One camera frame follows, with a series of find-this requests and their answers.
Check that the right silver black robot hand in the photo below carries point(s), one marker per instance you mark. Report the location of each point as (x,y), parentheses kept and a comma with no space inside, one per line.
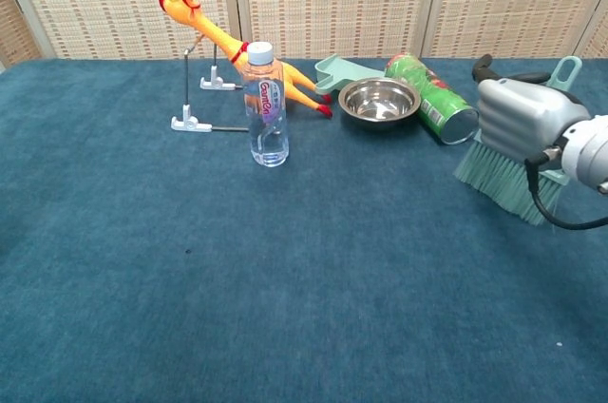
(522,118)

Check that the stainless steel bowl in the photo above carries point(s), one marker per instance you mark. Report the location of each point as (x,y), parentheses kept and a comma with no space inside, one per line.
(379,103)

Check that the metal rod stand white feet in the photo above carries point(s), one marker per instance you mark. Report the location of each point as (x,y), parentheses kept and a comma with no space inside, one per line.
(190,123)

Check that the green cylindrical snack can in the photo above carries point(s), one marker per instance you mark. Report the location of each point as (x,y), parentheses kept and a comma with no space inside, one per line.
(432,99)

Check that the clear plastic water bottle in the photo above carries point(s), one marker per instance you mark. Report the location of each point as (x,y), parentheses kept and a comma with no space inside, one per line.
(266,127)

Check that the yellow rubber chicken toy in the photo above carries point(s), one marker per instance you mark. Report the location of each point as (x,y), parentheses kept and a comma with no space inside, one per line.
(228,44)

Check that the blue felt table mat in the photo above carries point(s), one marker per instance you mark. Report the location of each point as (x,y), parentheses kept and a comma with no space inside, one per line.
(190,279)

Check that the mint green dustpan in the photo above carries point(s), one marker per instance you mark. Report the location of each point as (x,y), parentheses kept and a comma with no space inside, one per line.
(332,75)

